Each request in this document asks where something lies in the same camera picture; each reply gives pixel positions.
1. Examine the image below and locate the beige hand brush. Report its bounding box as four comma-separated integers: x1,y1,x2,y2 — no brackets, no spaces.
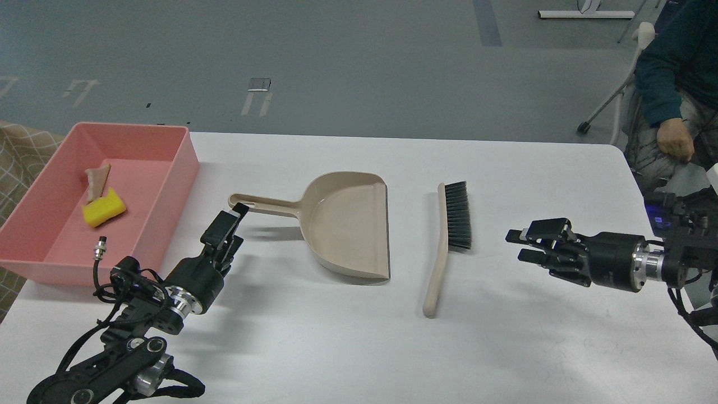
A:
422,181,472,319

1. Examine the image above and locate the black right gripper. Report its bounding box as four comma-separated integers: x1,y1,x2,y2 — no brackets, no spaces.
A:
505,218,662,292

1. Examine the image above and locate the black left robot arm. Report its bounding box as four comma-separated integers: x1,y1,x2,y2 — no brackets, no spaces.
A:
26,204,249,403

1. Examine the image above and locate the pink plastic bin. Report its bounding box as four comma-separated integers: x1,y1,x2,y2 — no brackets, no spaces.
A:
1,122,199,286

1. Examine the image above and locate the white table base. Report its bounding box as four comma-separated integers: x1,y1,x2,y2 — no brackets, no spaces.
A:
537,1,636,20

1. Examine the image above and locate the white office chair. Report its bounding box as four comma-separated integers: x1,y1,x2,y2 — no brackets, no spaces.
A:
577,21,657,148

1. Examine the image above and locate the beige plastic dustpan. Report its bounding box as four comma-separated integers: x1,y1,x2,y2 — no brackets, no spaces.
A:
228,171,390,282

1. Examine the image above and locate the person in teal sweater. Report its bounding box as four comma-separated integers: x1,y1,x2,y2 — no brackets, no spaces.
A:
623,1,717,194

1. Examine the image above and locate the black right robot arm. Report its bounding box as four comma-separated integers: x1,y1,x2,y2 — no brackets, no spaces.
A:
505,187,717,352

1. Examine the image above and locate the yellow sponge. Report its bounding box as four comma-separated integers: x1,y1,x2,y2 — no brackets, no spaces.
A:
81,187,127,228

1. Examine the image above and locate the beige checkered cloth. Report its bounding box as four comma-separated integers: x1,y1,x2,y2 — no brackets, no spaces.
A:
0,120,64,323

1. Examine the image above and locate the person's hand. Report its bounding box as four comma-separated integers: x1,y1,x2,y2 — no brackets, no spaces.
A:
656,118,694,163

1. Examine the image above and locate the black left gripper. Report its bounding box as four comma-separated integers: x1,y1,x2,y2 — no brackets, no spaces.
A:
164,204,249,315

